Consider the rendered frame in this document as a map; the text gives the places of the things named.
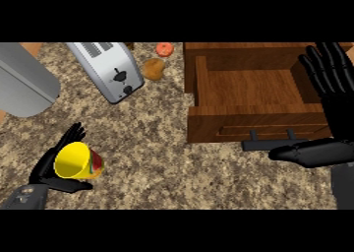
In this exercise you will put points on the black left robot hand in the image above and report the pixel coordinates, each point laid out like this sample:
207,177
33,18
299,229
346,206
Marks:
45,164

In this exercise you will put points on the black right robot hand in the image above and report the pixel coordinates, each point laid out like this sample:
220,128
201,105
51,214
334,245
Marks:
337,108

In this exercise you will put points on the yellow cup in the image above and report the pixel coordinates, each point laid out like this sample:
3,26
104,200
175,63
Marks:
79,160

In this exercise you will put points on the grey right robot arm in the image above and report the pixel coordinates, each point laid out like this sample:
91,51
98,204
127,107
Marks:
347,187

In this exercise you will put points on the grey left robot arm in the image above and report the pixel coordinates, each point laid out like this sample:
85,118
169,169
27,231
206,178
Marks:
26,197

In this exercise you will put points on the open wooden drawer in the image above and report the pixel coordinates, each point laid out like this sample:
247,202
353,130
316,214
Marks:
257,98

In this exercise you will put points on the wooden cabinet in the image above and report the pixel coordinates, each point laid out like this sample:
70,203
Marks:
262,52

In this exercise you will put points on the silver toaster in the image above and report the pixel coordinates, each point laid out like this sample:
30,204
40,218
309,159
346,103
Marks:
107,70

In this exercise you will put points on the brown potato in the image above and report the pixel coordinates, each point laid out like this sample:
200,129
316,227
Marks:
154,68

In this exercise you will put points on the orange round fruit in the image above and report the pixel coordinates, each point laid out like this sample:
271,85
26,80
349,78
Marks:
164,49

